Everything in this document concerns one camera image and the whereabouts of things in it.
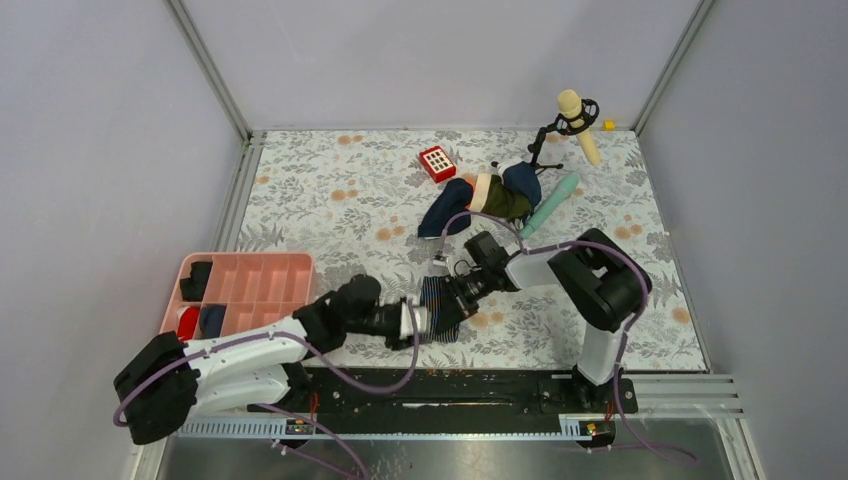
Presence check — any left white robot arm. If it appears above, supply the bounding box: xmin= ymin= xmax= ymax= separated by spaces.
xmin=113 ymin=275 xmax=429 ymax=445

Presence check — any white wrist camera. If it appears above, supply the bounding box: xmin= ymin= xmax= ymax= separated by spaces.
xmin=432 ymin=253 xmax=452 ymax=275
xmin=398 ymin=297 xmax=431 ymax=339

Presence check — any black item in tray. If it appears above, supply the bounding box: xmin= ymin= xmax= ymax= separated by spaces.
xmin=179 ymin=261 xmax=213 ymax=302

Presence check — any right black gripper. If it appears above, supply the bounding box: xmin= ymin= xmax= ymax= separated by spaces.
xmin=438 ymin=266 xmax=495 ymax=335

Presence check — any navy striped underwear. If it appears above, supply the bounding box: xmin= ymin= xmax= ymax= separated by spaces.
xmin=420 ymin=276 xmax=462 ymax=344

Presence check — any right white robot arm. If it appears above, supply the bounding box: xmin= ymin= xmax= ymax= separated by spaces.
xmin=431 ymin=228 xmax=652 ymax=412

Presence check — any red item in tray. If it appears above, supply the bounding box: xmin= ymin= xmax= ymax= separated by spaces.
xmin=176 ymin=306 xmax=200 ymax=342

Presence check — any mint green tube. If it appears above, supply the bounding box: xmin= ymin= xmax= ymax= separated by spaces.
xmin=520 ymin=172 xmax=580 ymax=239

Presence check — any red grid box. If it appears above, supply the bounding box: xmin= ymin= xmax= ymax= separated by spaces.
xmin=418 ymin=146 xmax=457 ymax=184

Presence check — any floral table mat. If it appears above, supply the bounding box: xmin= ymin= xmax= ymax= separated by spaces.
xmin=237 ymin=130 xmax=708 ymax=371

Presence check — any olive and beige garment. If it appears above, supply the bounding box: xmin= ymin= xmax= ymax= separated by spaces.
xmin=467 ymin=173 xmax=532 ymax=221

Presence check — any solid navy blue garment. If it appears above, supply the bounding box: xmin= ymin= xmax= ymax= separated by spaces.
xmin=417 ymin=158 xmax=542 ymax=239

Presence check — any beige microphone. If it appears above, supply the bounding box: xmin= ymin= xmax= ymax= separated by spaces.
xmin=557 ymin=89 xmax=601 ymax=166

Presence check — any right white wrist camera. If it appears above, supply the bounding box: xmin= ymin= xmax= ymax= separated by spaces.
xmin=432 ymin=253 xmax=452 ymax=275

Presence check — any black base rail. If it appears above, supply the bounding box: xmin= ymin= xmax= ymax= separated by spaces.
xmin=274 ymin=367 xmax=638 ymax=435

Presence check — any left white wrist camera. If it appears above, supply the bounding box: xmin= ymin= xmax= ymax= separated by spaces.
xmin=398 ymin=297 xmax=431 ymax=339

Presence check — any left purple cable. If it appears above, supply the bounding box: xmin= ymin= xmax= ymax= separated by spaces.
xmin=112 ymin=299 xmax=423 ymax=480

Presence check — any pink compartment tray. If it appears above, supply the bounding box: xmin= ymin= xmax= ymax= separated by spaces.
xmin=159 ymin=252 xmax=314 ymax=337

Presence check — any dark blue item in tray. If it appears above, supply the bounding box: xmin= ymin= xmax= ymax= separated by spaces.
xmin=199 ymin=304 xmax=226 ymax=339

